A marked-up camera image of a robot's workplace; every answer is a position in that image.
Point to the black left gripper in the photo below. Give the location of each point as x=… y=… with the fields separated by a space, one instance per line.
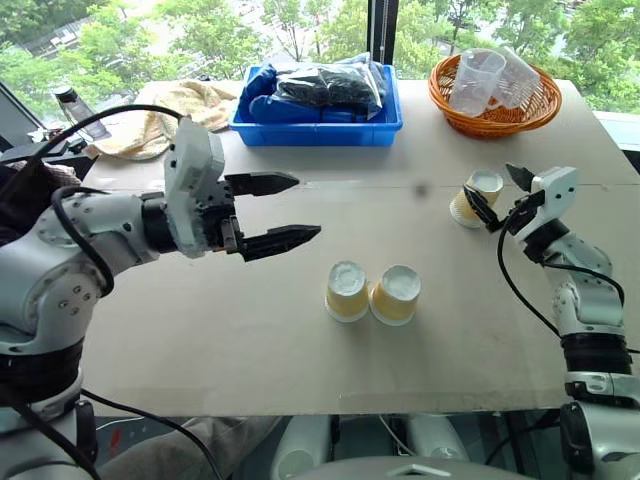
x=220 y=210

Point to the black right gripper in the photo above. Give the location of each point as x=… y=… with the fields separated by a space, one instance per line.
x=525 y=207

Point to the yellow paper cup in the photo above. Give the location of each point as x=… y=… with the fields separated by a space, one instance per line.
x=345 y=295
x=395 y=295
x=487 y=182

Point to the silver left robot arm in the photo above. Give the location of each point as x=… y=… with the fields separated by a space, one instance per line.
x=50 y=300

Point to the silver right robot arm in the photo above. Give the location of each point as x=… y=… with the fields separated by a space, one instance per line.
x=590 y=300

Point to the orange wicker basket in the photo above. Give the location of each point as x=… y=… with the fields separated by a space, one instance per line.
x=500 y=125

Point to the blue plastic bin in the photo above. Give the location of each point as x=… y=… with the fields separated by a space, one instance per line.
x=315 y=132

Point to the clear plastic measuring jug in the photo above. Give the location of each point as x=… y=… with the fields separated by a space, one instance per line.
x=472 y=85

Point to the blue plastic packets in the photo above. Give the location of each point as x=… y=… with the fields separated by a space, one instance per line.
x=265 y=95

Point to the clear ribbed plastic container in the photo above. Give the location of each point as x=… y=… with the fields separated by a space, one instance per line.
x=522 y=77

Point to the clear bag of black items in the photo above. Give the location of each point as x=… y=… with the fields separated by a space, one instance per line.
x=330 y=90

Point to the beige towel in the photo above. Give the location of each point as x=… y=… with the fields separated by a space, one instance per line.
x=150 y=130

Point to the black bottle with label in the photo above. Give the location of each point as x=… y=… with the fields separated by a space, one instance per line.
x=82 y=117

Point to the white rounded robot shell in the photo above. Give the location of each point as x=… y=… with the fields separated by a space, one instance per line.
x=300 y=445
x=435 y=437

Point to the dark cloth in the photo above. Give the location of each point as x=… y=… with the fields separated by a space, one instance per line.
x=25 y=200

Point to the black metal stand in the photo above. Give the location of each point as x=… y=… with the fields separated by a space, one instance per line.
x=30 y=150

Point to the grey brown fabric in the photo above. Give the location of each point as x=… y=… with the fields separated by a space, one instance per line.
x=190 y=450

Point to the grey curved robot torso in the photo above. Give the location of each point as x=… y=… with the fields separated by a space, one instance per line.
x=415 y=470

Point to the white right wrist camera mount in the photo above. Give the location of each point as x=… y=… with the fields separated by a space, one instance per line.
x=557 y=192

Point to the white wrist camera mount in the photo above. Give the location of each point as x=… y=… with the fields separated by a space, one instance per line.
x=192 y=160
x=557 y=192

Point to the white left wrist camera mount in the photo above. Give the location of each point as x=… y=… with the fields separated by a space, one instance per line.
x=192 y=160

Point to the black window frame post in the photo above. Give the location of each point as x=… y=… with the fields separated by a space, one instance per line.
x=383 y=35

